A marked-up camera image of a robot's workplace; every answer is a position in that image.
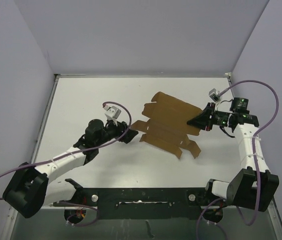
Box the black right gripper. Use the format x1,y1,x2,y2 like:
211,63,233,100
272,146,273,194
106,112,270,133
187,102,230,132

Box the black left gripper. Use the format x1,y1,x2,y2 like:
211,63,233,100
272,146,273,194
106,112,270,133
95,117,138,147

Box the brown cardboard box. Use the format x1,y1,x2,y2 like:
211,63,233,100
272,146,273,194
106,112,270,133
131,92,202,159

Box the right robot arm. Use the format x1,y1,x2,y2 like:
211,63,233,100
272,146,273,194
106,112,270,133
187,97,279,212

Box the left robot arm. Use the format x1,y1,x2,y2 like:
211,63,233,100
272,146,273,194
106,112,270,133
2,119,138,218

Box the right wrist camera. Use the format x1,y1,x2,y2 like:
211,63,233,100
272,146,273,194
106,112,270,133
209,88,221,103

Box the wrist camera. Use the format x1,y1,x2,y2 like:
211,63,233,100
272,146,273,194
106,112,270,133
209,88,221,103
103,105,121,123

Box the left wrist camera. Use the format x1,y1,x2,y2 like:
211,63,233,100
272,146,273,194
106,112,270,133
103,105,121,123

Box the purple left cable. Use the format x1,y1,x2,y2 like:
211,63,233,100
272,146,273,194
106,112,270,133
0,100,132,201

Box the purple cable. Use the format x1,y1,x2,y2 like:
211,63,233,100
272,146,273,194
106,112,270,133
0,100,132,201
196,79,280,240

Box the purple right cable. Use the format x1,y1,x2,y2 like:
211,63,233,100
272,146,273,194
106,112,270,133
196,79,280,240

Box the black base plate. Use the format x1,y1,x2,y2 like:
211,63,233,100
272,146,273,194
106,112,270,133
54,187,216,220

